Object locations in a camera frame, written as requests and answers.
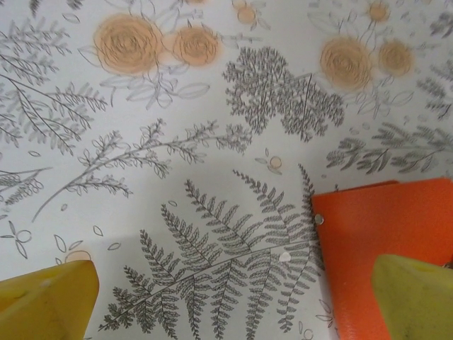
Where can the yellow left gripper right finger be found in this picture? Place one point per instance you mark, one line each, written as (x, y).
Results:
(417, 304)

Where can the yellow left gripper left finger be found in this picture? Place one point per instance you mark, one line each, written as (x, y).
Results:
(46, 304)

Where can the floral table cover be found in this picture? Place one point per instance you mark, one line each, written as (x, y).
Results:
(177, 141)

